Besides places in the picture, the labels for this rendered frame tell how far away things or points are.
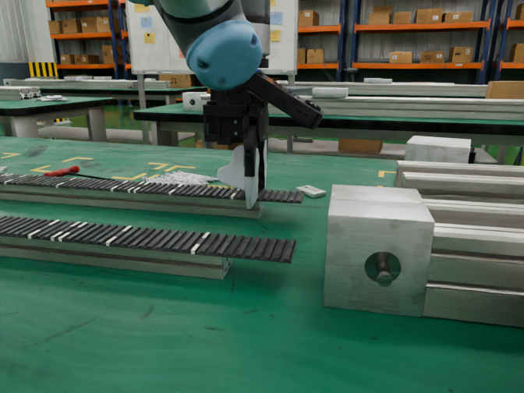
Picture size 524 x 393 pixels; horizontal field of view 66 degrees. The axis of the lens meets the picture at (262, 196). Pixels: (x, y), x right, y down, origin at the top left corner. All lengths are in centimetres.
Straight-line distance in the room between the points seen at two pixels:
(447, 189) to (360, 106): 147
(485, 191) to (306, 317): 30
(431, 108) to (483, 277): 166
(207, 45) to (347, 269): 24
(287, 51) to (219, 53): 296
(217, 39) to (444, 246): 27
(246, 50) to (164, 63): 336
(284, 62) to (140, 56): 130
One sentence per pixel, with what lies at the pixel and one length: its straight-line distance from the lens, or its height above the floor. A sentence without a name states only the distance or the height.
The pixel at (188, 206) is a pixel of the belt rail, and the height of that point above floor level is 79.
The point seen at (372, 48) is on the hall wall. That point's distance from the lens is 1097.
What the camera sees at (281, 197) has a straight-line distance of 61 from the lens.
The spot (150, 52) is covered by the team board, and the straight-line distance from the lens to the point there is 383.
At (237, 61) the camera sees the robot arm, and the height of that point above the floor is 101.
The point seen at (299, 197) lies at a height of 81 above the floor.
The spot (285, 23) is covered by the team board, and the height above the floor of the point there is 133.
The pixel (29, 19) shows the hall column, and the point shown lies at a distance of 870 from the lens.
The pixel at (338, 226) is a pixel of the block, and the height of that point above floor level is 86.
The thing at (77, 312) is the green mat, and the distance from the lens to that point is 43.
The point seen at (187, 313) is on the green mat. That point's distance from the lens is 40.
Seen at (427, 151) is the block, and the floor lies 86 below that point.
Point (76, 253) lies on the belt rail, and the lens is 53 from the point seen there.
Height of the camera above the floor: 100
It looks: 18 degrees down
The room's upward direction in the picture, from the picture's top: straight up
